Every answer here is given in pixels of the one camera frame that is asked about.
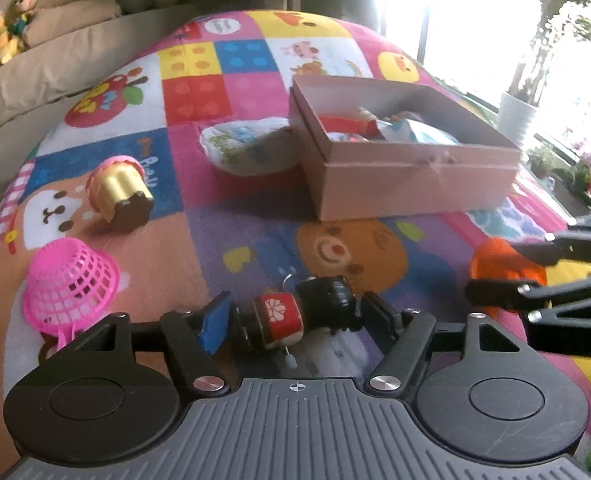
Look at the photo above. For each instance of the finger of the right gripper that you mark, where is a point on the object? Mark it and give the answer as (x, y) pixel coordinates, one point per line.
(573, 243)

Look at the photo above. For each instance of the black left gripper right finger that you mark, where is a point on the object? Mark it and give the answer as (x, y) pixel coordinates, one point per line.
(404, 339)

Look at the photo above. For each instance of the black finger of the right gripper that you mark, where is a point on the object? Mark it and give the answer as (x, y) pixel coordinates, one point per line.
(556, 319)

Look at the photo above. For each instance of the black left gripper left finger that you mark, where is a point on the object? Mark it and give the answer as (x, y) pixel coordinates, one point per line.
(191, 340)

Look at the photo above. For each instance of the black red doll figure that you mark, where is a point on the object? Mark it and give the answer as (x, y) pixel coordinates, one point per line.
(277, 321)

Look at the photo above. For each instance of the orange plastic cup toy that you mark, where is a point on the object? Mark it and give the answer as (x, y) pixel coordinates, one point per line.
(496, 271)

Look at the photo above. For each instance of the red plastic plate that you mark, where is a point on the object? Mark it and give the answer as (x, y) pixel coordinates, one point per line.
(349, 125)

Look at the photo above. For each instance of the pink plastic basket scoop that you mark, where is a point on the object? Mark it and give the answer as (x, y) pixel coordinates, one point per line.
(69, 287)

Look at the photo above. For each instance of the white plant pot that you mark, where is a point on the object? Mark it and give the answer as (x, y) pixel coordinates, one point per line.
(515, 119)

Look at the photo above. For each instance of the gold pink cupcake toy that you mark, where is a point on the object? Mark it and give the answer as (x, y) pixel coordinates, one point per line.
(117, 190)

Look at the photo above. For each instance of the colourful cartoon play mat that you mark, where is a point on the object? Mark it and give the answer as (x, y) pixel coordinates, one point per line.
(105, 407)

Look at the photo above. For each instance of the pink cardboard box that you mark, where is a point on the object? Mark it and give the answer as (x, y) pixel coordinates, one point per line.
(377, 178)

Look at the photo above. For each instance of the white printed pouch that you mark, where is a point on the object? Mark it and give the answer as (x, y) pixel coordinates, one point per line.
(250, 148)

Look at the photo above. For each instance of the white blue packet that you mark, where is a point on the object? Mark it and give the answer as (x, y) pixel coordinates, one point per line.
(409, 128)

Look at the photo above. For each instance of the beige sofa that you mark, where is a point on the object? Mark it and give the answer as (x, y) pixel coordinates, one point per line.
(70, 46)

